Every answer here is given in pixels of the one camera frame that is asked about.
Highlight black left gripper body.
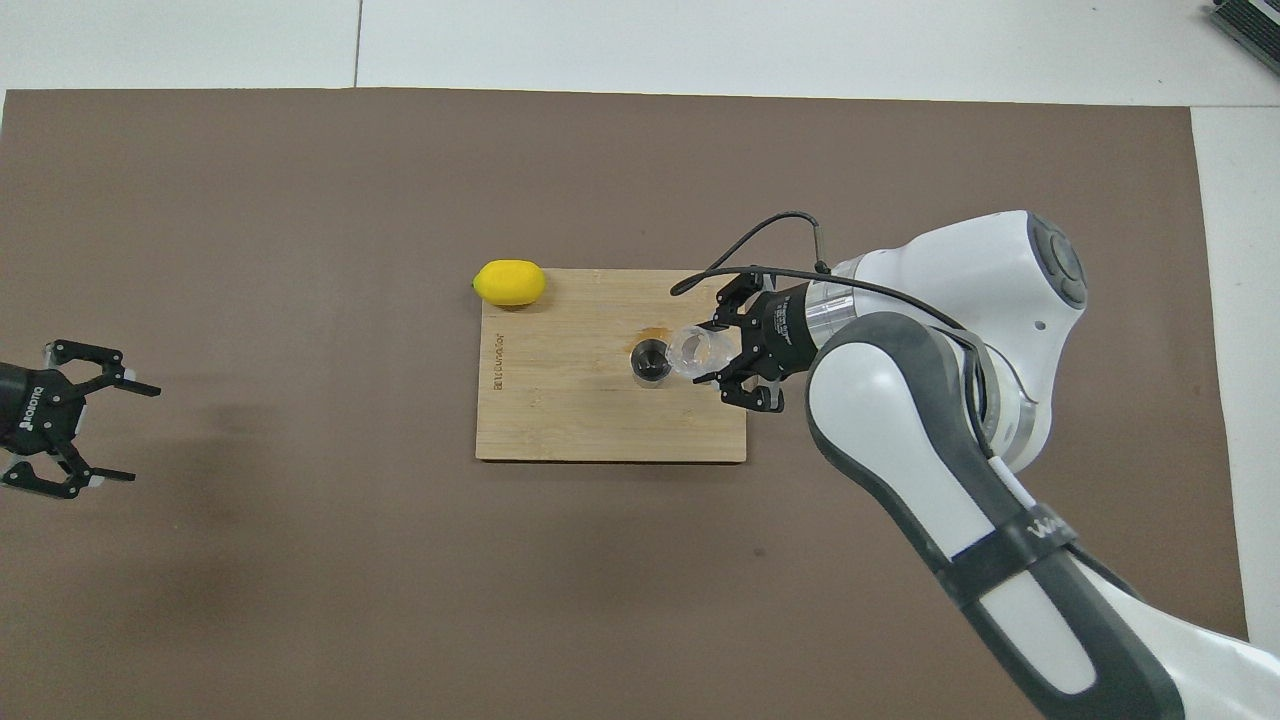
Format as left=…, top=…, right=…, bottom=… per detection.
left=0, top=362, right=63, bottom=456

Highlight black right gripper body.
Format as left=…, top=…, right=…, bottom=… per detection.
left=745, top=285, right=816, bottom=386

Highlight small clear glass cup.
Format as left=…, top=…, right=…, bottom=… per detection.
left=667, top=322, right=741, bottom=381

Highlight steel double jigger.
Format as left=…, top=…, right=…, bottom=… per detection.
left=630, top=338, right=673, bottom=383

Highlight wooden cutting board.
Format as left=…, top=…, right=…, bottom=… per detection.
left=475, top=268, right=749, bottom=463

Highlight yellow lemon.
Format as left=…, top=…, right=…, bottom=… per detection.
left=472, top=259, right=547, bottom=307

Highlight brown table mat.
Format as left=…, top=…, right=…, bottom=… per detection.
left=0, top=88, right=1259, bottom=720

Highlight grey ribbed device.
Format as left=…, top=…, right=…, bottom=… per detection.
left=1210, top=0, right=1280, bottom=76

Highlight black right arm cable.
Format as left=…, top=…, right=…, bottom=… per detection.
left=670, top=212, right=986, bottom=351

